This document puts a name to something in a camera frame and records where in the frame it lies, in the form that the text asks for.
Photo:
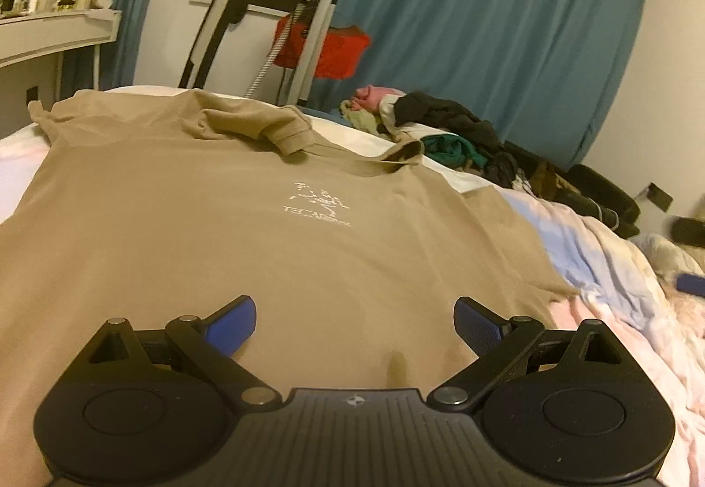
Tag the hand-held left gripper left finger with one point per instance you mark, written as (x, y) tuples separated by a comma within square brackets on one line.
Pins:
[(231, 324)]

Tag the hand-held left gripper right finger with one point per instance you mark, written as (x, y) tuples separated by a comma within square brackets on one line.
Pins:
[(479, 324)]

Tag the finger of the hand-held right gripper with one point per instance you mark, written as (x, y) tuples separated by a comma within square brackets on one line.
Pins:
[(691, 284)]

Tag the tan printed t-shirt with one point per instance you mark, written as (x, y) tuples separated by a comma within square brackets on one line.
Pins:
[(220, 233)]

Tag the pastel tie-dye blanket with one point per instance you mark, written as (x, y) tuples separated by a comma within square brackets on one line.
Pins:
[(633, 299)]

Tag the black sofa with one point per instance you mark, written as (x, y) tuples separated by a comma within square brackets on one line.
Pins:
[(600, 189)]

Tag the green garment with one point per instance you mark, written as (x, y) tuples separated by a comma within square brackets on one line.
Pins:
[(451, 151)]

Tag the black garment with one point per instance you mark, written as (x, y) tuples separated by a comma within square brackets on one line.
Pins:
[(446, 118)]

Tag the white garment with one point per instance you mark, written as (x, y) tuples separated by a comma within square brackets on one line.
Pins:
[(388, 115)]

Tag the pale yellow fuzzy cloth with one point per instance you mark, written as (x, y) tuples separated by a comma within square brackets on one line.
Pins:
[(358, 118)]

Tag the pink garment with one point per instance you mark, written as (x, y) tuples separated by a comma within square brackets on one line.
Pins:
[(374, 96)]

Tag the wide blue curtain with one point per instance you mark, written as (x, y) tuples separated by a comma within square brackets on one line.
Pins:
[(495, 35)]

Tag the red basket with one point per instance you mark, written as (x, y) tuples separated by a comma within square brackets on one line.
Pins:
[(344, 52)]

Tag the garment steamer stand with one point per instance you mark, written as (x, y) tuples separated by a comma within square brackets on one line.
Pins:
[(316, 24)]

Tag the white dressing table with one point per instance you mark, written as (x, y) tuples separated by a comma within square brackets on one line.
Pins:
[(55, 32)]

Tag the black bedside wall socket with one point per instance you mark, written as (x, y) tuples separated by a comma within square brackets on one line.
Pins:
[(658, 195)]

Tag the black white folding frame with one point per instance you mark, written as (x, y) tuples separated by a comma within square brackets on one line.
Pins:
[(206, 41)]

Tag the black low wall socket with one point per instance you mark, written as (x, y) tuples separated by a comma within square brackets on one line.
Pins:
[(33, 95)]

